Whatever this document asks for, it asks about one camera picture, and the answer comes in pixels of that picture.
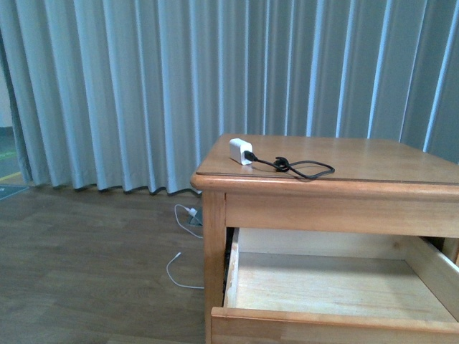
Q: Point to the white charger adapter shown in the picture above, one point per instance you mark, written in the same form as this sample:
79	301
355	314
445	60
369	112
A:
237	149

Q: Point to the white floor charger plug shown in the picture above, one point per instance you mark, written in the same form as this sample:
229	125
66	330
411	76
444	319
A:
191	211

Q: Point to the open metal floor socket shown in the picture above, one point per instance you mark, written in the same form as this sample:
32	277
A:
195	219

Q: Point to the grey pleated curtain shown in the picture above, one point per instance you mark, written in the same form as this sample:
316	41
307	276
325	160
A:
135	93

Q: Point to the wooden nightstand frame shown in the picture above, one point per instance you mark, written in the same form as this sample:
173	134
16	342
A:
378	187

